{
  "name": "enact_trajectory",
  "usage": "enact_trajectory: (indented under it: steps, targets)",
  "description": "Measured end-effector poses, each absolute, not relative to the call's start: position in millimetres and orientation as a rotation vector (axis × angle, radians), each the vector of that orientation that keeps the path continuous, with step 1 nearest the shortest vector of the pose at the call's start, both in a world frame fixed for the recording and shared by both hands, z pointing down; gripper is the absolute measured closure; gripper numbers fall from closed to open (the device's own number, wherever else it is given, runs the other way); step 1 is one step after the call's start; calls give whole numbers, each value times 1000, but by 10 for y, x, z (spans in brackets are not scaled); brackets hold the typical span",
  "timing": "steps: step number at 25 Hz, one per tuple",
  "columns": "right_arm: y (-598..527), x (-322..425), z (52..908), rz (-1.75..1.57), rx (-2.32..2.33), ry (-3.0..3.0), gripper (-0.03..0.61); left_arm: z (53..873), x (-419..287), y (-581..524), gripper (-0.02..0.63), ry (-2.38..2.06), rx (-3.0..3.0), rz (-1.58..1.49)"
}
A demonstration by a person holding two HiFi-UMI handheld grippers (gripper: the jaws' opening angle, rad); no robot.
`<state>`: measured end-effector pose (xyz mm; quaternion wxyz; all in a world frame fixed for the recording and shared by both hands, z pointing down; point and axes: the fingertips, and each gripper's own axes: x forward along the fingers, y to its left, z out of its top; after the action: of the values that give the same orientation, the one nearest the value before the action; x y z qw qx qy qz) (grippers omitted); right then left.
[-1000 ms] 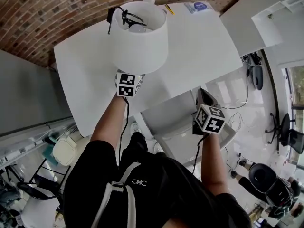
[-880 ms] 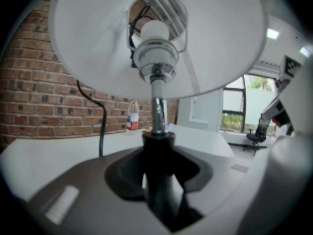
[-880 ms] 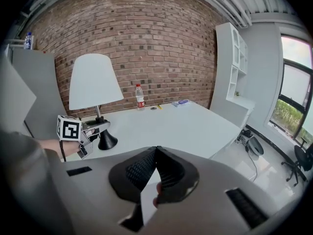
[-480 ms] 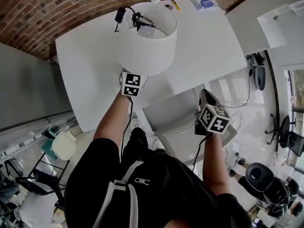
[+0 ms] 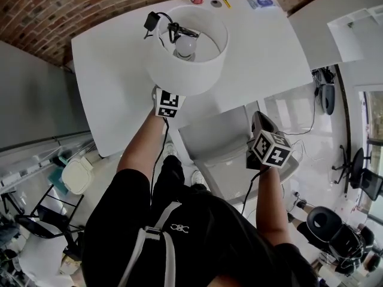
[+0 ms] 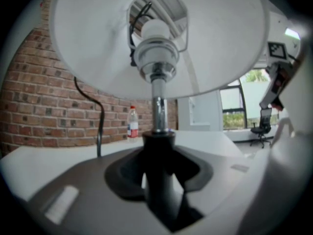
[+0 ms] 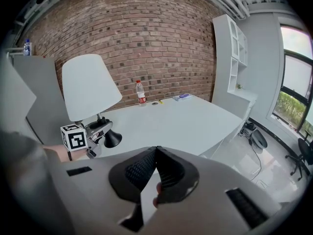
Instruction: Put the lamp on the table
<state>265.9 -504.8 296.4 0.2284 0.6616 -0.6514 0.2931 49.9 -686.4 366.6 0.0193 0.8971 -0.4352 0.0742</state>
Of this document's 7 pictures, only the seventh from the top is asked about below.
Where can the small green plant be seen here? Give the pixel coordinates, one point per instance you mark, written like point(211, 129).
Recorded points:
point(239, 86)

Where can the red label water bottle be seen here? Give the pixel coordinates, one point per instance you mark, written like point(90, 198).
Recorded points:
point(141, 94)

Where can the blue label water bottle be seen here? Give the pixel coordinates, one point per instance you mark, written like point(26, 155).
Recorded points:
point(27, 48)

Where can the wet wipes packet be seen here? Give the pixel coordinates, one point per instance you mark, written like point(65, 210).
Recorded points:
point(183, 97)

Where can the white desk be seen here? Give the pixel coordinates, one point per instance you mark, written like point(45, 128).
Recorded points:
point(183, 121)

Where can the white bookshelf cabinet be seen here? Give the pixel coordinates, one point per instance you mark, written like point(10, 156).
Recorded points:
point(225, 57)

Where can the black office chair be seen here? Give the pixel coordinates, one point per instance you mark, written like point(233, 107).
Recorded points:
point(303, 153)

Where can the person's black shirt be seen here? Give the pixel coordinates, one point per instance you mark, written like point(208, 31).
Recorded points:
point(19, 170)

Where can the person's left forearm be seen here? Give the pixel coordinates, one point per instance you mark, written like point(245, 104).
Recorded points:
point(56, 153)

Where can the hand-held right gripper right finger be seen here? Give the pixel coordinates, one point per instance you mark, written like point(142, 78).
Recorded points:
point(178, 177)

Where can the window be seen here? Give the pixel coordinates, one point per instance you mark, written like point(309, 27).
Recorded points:
point(296, 70)

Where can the white metal shelving rack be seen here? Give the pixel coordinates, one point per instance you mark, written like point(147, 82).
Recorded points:
point(14, 50)

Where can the person's right hand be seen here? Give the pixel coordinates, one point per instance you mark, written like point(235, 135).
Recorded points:
point(158, 190)

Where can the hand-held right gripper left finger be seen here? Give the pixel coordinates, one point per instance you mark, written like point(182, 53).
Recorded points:
point(137, 172)

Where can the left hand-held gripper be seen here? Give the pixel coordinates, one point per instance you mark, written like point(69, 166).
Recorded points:
point(74, 138)

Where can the white table lamp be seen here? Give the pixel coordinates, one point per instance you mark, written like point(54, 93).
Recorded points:
point(88, 87)

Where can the grey refrigerator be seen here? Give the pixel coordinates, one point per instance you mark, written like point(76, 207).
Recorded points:
point(41, 87)

